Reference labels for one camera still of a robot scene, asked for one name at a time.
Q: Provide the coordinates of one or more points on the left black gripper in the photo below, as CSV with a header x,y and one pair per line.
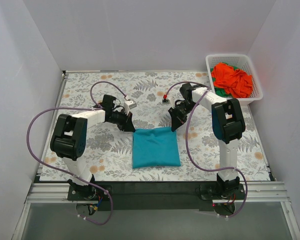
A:
x,y
126,121

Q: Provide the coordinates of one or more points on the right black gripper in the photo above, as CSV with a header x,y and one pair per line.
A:
x,y
177,114

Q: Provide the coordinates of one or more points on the teal t shirt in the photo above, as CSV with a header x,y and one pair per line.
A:
x,y
157,147

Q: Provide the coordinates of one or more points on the aluminium frame rail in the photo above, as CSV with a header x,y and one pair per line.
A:
x,y
266,214

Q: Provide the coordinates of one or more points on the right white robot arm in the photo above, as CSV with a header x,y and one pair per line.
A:
x,y
228,126

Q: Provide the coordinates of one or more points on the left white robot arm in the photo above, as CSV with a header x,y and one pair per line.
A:
x,y
69,139

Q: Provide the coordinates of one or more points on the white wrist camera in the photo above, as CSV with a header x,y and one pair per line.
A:
x,y
168,100
128,105

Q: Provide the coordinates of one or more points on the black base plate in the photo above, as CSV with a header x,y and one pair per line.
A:
x,y
156,195

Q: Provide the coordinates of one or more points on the white plastic basket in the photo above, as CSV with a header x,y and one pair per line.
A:
x,y
240,61

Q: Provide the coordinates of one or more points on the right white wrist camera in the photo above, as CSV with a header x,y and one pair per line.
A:
x,y
168,100

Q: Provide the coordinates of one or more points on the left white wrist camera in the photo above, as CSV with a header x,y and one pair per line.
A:
x,y
128,105

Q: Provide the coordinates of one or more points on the orange t shirt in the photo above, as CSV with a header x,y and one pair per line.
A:
x,y
234,81

